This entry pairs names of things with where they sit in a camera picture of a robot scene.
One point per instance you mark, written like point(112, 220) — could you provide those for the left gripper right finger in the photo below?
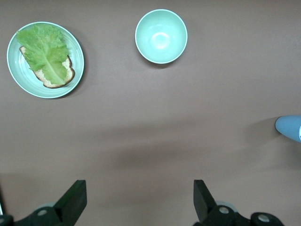
point(204, 204)

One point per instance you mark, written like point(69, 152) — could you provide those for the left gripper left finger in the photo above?
point(73, 202)

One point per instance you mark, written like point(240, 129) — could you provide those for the blue plastic cup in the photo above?
point(289, 127)

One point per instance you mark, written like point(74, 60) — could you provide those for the toasted bread slice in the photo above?
point(68, 70)

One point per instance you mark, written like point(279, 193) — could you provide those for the mint green plate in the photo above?
point(23, 80)

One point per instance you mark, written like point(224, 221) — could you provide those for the green lettuce leaf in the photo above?
point(44, 51)

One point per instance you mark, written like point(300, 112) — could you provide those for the mint green bowl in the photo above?
point(161, 36)

